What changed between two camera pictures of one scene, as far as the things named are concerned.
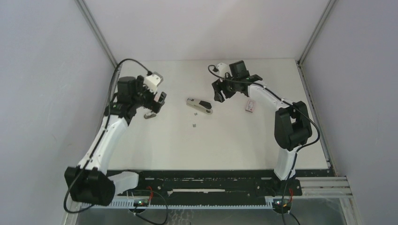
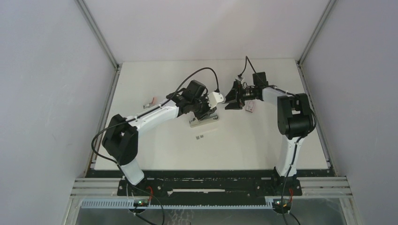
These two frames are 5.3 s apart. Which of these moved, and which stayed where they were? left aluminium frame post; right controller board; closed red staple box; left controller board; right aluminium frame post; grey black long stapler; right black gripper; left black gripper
Moved: right black gripper; left black gripper; grey black long stapler
Stayed: left controller board; right controller board; right aluminium frame post; left aluminium frame post; closed red staple box
